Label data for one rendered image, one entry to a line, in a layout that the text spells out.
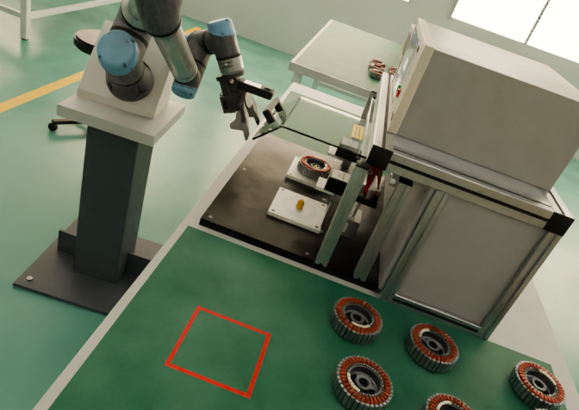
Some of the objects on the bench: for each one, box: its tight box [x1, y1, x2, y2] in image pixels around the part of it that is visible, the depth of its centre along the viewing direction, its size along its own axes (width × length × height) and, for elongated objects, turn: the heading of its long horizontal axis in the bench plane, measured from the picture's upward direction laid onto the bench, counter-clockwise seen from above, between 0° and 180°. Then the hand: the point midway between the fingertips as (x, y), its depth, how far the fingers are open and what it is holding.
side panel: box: [379, 189, 562, 340], centre depth 111 cm, size 28×3×32 cm, turn 51°
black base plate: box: [199, 134, 385, 292], centre depth 148 cm, size 47×64×2 cm
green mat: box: [47, 226, 567, 410], centre depth 92 cm, size 94×61×1 cm, turn 51°
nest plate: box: [267, 187, 327, 234], centre depth 137 cm, size 15×15×1 cm
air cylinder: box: [341, 209, 362, 239], centre depth 135 cm, size 5×8×6 cm
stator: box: [330, 296, 383, 345], centre depth 106 cm, size 11×11×4 cm
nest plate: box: [286, 156, 318, 188], centre depth 158 cm, size 15×15×1 cm
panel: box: [378, 171, 435, 289], centre depth 140 cm, size 1×66×30 cm, turn 141°
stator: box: [297, 155, 332, 181], centre depth 157 cm, size 11×11×4 cm
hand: (254, 133), depth 155 cm, fingers open, 14 cm apart
